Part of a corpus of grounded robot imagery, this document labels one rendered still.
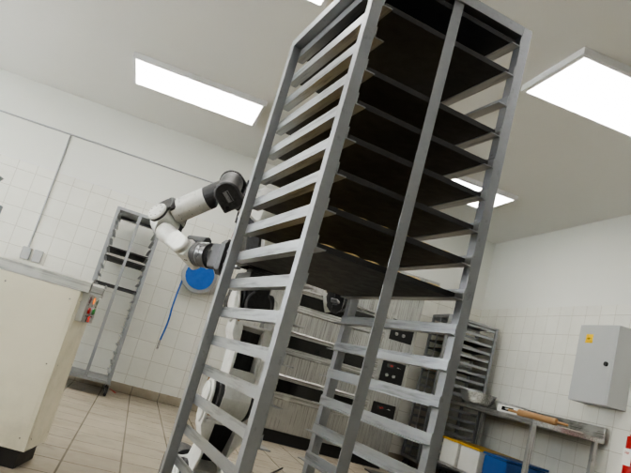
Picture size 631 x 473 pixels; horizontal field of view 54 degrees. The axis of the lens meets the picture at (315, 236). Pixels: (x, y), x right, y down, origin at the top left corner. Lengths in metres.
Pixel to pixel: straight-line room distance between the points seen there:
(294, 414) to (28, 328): 3.77
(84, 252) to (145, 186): 0.99
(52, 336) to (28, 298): 0.21
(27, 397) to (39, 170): 4.59
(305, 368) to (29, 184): 3.60
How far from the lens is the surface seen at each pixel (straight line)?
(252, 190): 2.02
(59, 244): 7.35
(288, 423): 6.48
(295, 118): 1.94
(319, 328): 6.49
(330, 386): 2.11
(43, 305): 3.19
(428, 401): 1.62
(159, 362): 7.26
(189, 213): 2.41
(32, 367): 3.20
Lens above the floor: 0.77
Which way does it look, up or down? 12 degrees up
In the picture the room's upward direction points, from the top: 16 degrees clockwise
